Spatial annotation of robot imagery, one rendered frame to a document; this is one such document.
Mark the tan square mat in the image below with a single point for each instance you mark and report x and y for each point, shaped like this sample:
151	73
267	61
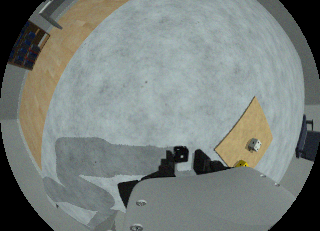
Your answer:
235	145

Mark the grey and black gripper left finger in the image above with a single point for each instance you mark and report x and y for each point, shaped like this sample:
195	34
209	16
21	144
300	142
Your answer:
164	170

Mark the yellow die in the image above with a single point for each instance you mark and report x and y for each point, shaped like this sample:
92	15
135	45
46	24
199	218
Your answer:
241	163

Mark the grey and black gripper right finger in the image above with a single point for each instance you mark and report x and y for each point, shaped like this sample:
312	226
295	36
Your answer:
203	164

